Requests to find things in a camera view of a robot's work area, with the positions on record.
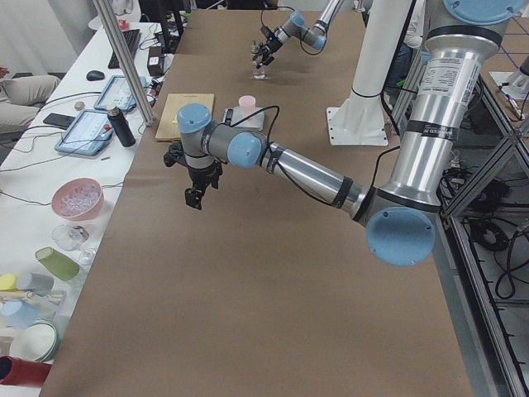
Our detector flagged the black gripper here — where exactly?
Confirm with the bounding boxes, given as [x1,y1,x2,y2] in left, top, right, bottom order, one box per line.
[250,38,283,69]
[184,160,222,210]

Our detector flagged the pink cup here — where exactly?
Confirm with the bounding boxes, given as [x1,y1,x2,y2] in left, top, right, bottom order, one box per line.
[238,95,256,117]

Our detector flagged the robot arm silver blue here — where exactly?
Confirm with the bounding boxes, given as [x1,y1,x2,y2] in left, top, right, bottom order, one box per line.
[176,1,528,266]
[250,0,343,69]

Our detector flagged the silver kitchen scale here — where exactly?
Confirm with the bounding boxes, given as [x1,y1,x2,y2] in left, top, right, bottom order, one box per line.
[221,107,265,132]

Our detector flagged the green cup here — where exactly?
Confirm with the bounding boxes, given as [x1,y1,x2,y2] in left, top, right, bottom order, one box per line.
[35,246,80,281]

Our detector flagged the grey cup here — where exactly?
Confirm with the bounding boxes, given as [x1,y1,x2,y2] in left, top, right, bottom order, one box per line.
[16,272,55,296]

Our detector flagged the yellow cup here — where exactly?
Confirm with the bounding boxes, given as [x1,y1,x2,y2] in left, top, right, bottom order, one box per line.
[0,273,18,292]

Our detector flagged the light blue cup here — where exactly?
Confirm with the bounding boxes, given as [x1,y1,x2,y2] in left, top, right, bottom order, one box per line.
[1,299,40,330]

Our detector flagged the red cup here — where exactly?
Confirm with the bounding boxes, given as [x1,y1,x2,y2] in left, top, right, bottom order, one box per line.
[1,356,52,387]

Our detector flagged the wooden cutting board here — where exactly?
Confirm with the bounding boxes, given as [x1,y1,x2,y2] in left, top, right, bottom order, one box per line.
[155,93,214,141]

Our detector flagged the black water bottle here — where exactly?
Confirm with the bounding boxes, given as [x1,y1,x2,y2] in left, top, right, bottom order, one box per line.
[106,104,136,147]

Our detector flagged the black power adapter box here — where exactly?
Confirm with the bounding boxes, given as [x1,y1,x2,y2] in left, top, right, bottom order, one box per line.
[147,45,165,77]

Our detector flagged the pink bowl with ice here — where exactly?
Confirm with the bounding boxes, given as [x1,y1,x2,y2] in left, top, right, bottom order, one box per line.
[51,178,104,222]

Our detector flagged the teach pendant near bottle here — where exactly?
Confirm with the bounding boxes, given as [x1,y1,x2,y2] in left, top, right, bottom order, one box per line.
[55,109,113,156]

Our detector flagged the black keyboard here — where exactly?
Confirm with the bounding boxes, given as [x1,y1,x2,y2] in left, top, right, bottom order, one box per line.
[107,28,142,70]

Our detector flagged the wine glass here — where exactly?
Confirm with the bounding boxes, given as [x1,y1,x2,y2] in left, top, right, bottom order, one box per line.
[51,224,96,266]

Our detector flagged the black smartphone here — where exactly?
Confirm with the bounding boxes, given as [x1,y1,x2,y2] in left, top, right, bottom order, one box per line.
[43,112,75,129]

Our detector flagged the black computer mouse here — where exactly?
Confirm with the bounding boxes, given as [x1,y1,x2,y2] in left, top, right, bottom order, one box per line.
[86,70,105,82]

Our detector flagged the person in yellow shirt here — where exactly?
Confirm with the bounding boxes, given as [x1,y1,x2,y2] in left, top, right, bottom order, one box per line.
[1,65,60,133]

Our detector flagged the white green bowl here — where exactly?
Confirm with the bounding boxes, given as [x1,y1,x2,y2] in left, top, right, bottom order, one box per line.
[9,322,60,362]

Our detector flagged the camera black cable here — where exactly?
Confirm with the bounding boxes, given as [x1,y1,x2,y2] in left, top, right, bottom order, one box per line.
[231,105,336,208]
[260,5,327,55]

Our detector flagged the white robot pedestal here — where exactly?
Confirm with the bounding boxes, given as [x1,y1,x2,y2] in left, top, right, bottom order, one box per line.
[327,0,415,146]

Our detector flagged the aluminium frame post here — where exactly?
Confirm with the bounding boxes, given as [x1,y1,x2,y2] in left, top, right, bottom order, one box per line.
[93,0,155,127]

